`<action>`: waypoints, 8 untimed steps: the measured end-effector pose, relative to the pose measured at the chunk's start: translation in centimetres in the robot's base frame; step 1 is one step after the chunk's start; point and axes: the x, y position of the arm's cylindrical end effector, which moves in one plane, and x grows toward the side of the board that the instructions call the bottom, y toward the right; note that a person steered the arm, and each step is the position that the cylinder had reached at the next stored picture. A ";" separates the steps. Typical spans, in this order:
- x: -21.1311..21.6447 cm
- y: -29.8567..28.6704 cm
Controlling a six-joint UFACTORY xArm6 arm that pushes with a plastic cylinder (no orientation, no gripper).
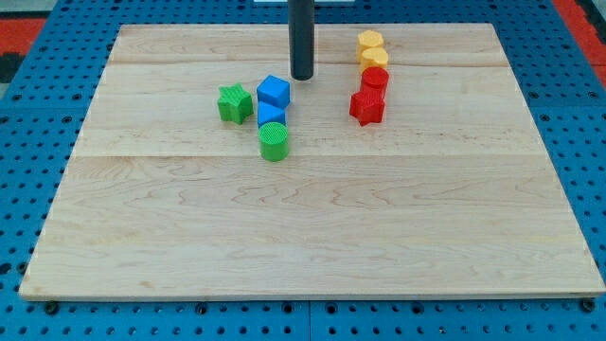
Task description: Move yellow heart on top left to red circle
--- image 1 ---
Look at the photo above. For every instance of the green cylinder block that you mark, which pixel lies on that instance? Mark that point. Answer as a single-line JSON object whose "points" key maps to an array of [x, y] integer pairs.
{"points": [[273, 141]]}

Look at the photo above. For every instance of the yellow heart block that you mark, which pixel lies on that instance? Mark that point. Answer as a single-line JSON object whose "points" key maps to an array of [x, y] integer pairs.
{"points": [[373, 57]]}

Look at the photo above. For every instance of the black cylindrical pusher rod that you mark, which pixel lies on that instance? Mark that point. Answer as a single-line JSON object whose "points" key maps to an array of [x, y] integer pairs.
{"points": [[301, 38]]}

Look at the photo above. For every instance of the red star block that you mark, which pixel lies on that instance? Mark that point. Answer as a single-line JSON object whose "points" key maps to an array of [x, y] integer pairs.
{"points": [[367, 106]]}

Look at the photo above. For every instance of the blue triangle block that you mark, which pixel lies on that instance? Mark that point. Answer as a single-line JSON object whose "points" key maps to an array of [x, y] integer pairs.
{"points": [[269, 113]]}

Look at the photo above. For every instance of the yellow hexagon block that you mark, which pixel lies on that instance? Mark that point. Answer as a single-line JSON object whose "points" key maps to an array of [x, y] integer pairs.
{"points": [[366, 40]]}

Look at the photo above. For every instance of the green star block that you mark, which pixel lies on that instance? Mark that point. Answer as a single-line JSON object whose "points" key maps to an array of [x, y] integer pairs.
{"points": [[235, 103]]}

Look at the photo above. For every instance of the light wooden board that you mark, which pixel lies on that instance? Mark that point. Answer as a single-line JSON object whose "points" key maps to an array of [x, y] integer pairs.
{"points": [[451, 196]]}

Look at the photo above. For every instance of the blue cube block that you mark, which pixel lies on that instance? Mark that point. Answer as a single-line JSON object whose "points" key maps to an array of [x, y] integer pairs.
{"points": [[274, 91]]}

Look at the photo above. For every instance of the red cylinder block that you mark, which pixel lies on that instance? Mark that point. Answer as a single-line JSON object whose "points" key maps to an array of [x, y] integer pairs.
{"points": [[375, 79]]}

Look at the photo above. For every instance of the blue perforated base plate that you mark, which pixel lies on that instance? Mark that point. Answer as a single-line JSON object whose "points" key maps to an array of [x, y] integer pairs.
{"points": [[45, 104]]}

